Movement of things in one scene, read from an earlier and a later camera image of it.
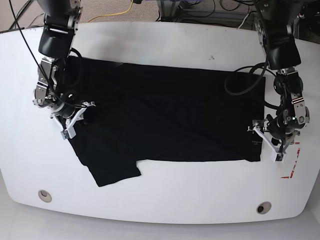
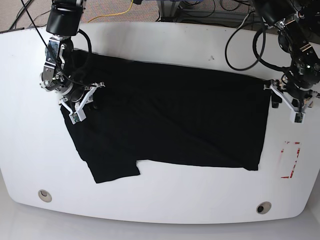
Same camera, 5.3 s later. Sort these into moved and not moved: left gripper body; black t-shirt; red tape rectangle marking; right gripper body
Moved: left gripper body; right gripper body
Not moved: red tape rectangle marking; black t-shirt
